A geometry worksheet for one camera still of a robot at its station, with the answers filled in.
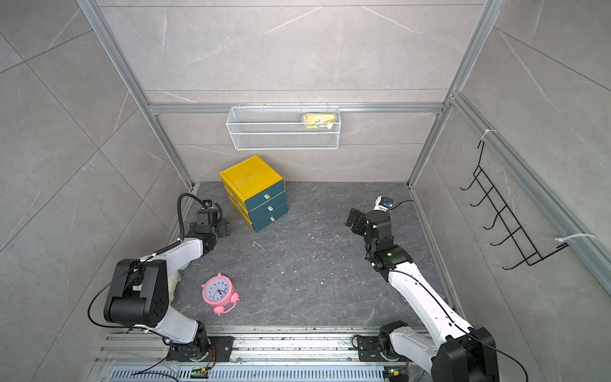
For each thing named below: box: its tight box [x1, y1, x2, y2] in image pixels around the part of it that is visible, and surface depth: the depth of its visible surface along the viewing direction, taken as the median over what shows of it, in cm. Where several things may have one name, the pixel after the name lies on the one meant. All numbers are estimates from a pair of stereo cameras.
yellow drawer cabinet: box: [219, 155, 289, 232], surface depth 96 cm
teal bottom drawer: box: [252, 202, 289, 233], surface depth 103 cm
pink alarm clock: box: [200, 272, 241, 316], surface depth 85 cm
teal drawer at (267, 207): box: [248, 191, 288, 223], surface depth 97 cm
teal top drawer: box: [244, 179, 286, 212], surface depth 92 cm
